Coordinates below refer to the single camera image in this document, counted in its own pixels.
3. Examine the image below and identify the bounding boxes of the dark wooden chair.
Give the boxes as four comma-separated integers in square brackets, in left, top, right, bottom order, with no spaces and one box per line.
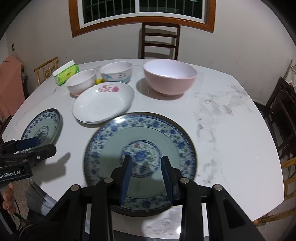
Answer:
[139,22,181,60]

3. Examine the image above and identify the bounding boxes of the large pink bowl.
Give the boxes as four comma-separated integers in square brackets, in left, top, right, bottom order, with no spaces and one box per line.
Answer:
[143,59,198,96]

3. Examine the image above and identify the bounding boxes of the pink cloth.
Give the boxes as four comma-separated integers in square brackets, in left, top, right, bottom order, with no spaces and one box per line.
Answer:
[0,55,25,121]

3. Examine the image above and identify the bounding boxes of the small blue floral plate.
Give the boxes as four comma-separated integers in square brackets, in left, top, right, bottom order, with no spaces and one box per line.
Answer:
[21,108,63,146]

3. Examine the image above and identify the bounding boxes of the green tissue box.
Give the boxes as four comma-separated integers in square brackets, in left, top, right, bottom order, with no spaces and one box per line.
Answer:
[53,60,80,86]

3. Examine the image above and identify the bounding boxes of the white plate pink flowers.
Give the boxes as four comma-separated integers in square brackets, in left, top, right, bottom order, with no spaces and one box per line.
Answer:
[72,82,134,124]

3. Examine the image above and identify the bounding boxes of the white ribbed bowl pink base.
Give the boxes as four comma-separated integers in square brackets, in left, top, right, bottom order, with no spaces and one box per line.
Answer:
[66,69,96,96]

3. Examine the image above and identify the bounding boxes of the wooden framed window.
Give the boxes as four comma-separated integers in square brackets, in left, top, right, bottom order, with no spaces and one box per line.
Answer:
[68,1,216,37]

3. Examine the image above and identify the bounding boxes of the bamboo chair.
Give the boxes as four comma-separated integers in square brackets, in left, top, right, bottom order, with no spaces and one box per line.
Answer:
[34,56,59,86]

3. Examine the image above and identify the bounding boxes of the yellow warning sticker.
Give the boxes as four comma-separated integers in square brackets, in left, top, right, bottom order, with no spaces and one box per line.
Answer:
[95,79,104,84]

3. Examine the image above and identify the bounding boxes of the person's left hand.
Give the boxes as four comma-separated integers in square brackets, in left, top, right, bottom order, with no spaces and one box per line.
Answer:
[2,183,16,215]

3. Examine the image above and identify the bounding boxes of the large blue floral plate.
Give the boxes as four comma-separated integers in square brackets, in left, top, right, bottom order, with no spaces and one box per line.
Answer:
[84,113,197,217]

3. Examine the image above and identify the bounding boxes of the white bowl blue dolphin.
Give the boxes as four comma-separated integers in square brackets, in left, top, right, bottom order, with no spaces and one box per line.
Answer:
[99,61,133,83]

